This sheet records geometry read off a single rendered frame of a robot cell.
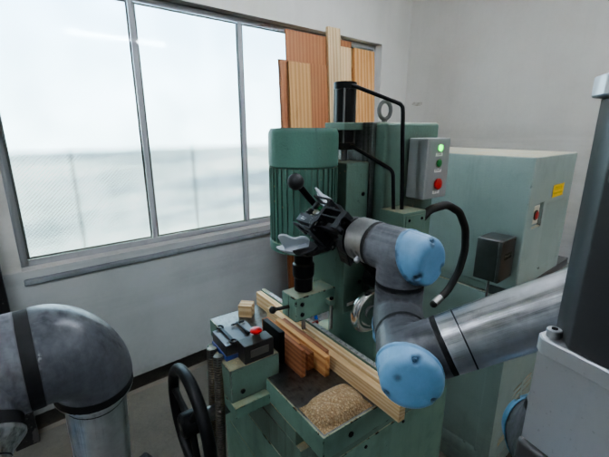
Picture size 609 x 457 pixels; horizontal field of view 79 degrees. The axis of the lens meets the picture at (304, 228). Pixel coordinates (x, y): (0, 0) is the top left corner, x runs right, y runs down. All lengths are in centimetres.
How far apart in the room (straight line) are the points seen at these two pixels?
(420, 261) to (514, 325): 14
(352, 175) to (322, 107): 173
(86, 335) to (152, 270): 179
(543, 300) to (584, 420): 22
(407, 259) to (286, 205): 43
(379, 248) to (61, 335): 42
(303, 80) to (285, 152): 169
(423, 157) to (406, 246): 51
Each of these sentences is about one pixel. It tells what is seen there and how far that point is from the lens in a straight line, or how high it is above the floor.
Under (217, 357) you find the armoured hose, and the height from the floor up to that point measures 97.
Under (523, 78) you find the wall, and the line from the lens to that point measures 310.
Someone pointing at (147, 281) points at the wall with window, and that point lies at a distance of 230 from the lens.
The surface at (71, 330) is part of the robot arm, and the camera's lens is 51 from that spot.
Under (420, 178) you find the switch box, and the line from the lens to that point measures 103.
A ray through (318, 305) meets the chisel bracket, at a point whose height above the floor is 103.
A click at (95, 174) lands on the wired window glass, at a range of 219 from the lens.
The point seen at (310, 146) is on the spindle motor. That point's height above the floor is 146.
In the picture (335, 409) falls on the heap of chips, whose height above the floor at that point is 93.
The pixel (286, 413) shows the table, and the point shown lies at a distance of 96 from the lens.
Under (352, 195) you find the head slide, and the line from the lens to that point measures 98.
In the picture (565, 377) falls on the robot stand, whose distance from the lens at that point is 28.
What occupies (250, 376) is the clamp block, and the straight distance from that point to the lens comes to 97.
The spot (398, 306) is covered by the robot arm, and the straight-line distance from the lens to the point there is 56.
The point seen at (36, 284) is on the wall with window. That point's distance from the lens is 218.
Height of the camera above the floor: 150
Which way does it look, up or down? 15 degrees down
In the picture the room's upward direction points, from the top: straight up
